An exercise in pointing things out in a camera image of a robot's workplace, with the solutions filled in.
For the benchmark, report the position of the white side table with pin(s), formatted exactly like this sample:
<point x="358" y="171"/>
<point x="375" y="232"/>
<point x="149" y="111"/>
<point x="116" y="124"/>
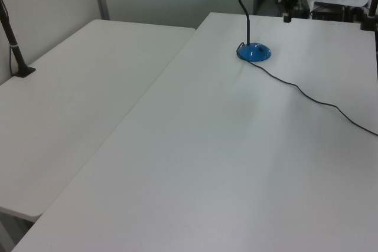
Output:
<point x="59" y="101"/>

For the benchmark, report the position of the black case with green trim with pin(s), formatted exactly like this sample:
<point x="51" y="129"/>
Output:
<point x="302" y="5"/>

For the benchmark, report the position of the black camera pole with clamp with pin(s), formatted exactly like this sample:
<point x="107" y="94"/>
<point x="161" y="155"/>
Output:
<point x="370" y="13"/>

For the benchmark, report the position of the black camera pole with white band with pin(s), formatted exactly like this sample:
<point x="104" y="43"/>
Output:
<point x="13" y="48"/>

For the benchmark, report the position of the blue gooseneck desk lamp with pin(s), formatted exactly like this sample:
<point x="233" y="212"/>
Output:
<point x="254" y="52"/>

